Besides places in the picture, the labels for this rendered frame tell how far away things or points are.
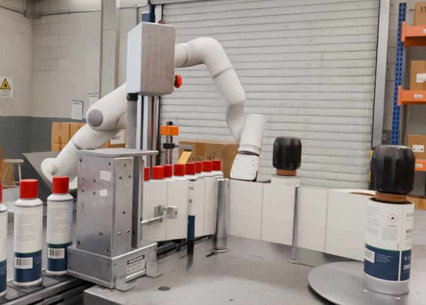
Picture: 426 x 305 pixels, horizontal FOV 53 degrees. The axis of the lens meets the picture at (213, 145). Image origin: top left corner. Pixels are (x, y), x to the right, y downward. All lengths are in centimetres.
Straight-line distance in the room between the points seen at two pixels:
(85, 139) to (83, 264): 102
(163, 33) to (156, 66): 9
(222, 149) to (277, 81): 393
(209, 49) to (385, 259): 105
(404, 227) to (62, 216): 68
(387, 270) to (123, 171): 54
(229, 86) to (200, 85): 447
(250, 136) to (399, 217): 86
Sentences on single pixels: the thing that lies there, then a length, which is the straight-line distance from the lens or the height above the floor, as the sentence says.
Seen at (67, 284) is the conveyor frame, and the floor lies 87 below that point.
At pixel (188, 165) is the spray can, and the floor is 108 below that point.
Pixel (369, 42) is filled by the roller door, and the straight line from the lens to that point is 562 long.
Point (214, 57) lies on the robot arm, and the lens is 166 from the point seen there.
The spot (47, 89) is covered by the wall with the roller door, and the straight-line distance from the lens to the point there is 796.
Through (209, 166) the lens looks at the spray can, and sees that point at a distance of 137.
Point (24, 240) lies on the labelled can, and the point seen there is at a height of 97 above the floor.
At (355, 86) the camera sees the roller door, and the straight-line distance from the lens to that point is 555.
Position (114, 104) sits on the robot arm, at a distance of 178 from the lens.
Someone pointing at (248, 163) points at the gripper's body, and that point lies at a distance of 161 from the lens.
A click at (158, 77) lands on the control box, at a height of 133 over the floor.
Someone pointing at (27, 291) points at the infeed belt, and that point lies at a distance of 92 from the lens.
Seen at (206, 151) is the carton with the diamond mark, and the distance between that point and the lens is 189.
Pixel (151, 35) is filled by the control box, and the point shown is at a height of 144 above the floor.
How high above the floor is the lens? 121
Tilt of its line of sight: 3 degrees down
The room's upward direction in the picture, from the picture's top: 2 degrees clockwise
